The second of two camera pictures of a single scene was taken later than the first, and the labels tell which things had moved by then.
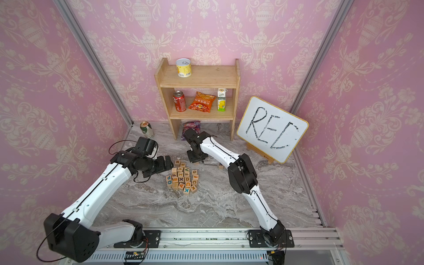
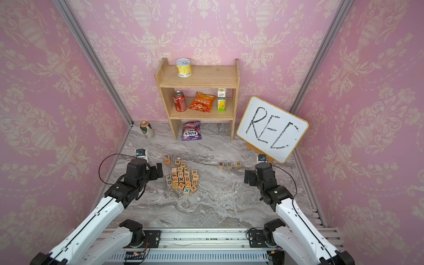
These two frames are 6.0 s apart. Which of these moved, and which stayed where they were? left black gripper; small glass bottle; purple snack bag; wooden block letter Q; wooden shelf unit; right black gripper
Moved: right black gripper; left black gripper
Stayed: wooden block letter Q; purple snack bag; small glass bottle; wooden shelf unit
